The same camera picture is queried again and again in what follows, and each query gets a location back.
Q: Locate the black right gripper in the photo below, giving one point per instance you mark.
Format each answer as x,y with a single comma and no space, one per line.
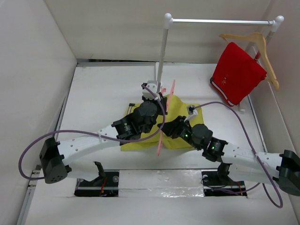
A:
172,129

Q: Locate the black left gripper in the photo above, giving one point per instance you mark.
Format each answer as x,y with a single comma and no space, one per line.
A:
153,101

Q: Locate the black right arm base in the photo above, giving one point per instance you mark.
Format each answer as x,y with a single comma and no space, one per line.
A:
213,186

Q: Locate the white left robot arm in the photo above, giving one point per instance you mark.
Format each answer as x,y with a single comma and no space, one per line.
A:
58,158

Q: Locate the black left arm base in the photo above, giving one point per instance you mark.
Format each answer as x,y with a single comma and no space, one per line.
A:
105,185

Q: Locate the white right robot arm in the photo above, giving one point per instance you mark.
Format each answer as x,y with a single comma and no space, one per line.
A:
236,163

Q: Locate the wooden hanger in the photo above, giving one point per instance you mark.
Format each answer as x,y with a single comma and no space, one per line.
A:
260,41

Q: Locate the red folded shorts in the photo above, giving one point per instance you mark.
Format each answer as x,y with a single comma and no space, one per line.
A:
236,74

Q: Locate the white metal clothes rack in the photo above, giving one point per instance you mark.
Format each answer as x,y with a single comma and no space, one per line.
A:
168,20

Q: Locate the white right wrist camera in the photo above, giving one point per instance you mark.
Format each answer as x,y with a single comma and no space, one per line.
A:
192,112

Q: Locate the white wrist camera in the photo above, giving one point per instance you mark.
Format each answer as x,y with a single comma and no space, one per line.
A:
151,91
192,112

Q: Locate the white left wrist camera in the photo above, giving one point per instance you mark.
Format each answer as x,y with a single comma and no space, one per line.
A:
151,91

